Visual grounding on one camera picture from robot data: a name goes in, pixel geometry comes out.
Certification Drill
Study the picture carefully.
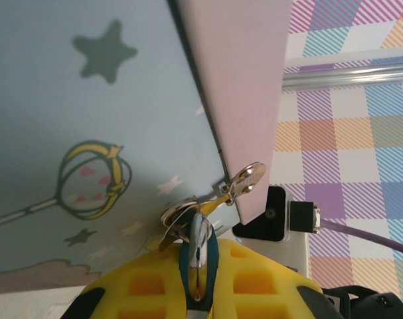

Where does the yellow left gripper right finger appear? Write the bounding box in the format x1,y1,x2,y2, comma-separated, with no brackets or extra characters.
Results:
209,237,343,319

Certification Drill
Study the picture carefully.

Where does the aluminium corner post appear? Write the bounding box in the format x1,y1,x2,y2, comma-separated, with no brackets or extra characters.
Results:
282,49,403,90

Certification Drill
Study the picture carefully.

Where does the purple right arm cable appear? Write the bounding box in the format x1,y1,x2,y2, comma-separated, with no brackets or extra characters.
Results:
320,215,403,259

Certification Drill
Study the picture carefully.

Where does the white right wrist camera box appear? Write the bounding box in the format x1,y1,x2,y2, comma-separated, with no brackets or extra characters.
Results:
232,185,323,278

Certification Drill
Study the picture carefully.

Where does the silver box hasp latch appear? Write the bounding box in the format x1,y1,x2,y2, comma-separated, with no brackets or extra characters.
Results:
159,161,268,253

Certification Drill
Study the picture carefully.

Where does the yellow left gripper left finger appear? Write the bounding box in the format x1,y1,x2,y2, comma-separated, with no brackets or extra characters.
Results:
64,244,191,319

